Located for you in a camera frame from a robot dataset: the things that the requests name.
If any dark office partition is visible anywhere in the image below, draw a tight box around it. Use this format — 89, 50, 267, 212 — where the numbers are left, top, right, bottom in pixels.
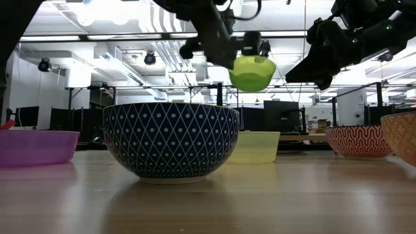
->
49, 107, 105, 143

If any yellow translucent plastic bowl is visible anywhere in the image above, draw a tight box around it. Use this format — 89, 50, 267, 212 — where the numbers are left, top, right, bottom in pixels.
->
226, 131, 281, 164

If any wooden shelf with black posts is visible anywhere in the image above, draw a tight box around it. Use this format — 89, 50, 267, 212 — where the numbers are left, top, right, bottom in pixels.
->
216, 82, 389, 146

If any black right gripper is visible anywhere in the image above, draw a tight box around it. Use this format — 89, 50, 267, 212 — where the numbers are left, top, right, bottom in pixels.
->
285, 19, 363, 91

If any navy diamond-pattern ceramic bowl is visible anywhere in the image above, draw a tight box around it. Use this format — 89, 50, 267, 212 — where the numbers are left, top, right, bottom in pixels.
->
102, 102, 241, 185

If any orange patterned ceramic bowl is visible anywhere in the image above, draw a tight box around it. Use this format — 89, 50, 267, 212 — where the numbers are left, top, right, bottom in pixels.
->
380, 111, 416, 168

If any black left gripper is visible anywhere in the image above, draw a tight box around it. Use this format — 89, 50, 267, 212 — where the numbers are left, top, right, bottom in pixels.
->
179, 3, 262, 70

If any green plastic bowl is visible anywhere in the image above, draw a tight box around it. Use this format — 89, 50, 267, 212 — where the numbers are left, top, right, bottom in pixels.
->
228, 55, 277, 92

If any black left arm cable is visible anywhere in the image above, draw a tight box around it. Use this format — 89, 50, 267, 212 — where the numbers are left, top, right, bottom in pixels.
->
232, 0, 263, 21

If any purple plastic bowl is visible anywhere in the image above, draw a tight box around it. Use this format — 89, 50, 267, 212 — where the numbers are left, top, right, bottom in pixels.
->
0, 129, 81, 168

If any large dark monitor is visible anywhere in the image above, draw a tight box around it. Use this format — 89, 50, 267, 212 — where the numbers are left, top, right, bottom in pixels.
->
263, 100, 302, 133

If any red wave-pattern ceramic bowl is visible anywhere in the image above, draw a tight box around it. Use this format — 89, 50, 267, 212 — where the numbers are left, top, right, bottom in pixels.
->
325, 125, 394, 160

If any black computer monitor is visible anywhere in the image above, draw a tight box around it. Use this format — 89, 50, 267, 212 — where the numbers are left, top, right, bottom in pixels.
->
14, 106, 40, 128

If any white cabinet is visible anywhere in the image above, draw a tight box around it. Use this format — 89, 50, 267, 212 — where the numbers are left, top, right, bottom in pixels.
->
337, 87, 368, 127

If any black overhead frame bar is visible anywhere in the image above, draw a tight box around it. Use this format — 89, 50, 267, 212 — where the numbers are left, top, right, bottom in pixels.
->
19, 31, 308, 44

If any black hanging camera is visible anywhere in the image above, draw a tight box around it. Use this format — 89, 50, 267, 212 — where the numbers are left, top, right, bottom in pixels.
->
259, 40, 272, 59

